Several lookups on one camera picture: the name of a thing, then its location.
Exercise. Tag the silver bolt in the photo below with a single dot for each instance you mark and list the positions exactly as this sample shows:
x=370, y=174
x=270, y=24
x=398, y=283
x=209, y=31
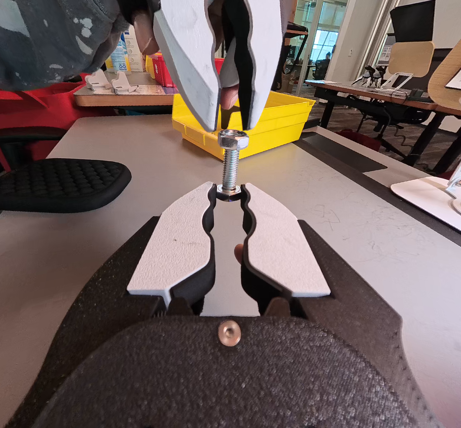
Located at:
x=229, y=168

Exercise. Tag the yellow plastic bin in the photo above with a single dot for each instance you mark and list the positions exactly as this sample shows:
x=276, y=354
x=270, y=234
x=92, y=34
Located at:
x=281, y=118

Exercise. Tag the wooden edged side table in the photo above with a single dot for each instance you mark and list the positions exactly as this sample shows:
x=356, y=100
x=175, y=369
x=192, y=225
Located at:
x=119, y=99

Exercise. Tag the white cardboard box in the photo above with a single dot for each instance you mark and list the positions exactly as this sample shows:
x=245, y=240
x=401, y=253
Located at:
x=136, y=49

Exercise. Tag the person's left forearm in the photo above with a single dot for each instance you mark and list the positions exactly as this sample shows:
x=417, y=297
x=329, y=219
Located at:
x=54, y=20

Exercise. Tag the wooden post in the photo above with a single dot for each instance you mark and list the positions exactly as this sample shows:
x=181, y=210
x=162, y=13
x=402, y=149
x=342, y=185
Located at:
x=293, y=2

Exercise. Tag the red tote bag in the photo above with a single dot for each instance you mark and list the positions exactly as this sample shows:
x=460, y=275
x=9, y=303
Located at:
x=54, y=107

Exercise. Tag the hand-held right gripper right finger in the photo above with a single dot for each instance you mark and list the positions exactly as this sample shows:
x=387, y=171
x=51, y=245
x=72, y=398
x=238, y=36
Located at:
x=281, y=247

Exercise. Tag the small black white gripper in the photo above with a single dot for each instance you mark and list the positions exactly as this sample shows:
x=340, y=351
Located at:
x=365, y=74
x=380, y=73

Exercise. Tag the person's left hand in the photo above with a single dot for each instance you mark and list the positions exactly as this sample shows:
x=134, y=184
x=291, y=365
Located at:
x=147, y=38

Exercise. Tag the blue white wipes canister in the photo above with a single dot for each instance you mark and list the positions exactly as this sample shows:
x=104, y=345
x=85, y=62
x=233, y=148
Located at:
x=118, y=53

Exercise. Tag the printed instruction sheet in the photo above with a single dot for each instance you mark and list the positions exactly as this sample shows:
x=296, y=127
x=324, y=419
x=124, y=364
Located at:
x=454, y=80

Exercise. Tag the tall wooden desk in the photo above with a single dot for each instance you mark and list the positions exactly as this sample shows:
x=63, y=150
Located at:
x=297, y=31

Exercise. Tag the black monitor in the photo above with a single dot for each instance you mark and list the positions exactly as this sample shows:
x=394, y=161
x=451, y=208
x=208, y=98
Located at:
x=414, y=20

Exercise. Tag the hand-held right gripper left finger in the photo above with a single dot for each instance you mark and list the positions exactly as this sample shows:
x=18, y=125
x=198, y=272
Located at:
x=176, y=244

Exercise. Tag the silver hex nut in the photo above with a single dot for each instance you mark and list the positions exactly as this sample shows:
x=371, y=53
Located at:
x=233, y=141

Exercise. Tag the red plastic bin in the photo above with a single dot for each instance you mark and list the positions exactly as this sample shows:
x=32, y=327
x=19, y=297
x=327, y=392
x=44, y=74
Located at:
x=164, y=71

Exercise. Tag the person's right hand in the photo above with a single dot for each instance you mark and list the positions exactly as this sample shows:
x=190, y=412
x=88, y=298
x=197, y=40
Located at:
x=238, y=253

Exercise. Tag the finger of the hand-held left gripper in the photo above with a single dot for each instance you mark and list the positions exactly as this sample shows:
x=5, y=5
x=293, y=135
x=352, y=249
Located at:
x=183, y=38
x=266, y=38

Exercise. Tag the wooden top desk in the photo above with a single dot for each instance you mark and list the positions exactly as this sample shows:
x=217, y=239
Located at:
x=360, y=91

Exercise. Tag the black chair armrest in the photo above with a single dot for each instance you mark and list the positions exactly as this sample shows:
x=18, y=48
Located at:
x=61, y=183

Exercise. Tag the small yellow bin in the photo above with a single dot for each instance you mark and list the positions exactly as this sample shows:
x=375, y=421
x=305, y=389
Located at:
x=149, y=67

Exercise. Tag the dark red bag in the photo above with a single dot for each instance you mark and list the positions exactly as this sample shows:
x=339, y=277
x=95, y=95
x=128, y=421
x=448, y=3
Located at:
x=360, y=141

